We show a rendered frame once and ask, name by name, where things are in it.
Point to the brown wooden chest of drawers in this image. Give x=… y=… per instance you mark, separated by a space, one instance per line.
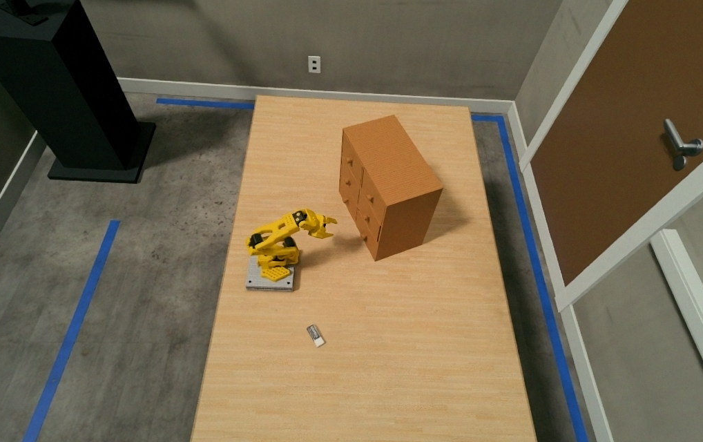
x=403 y=179

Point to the wooden drawer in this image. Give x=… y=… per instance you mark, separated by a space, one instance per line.
x=350 y=180
x=373 y=196
x=366 y=234
x=352 y=159
x=369 y=216
x=348 y=199

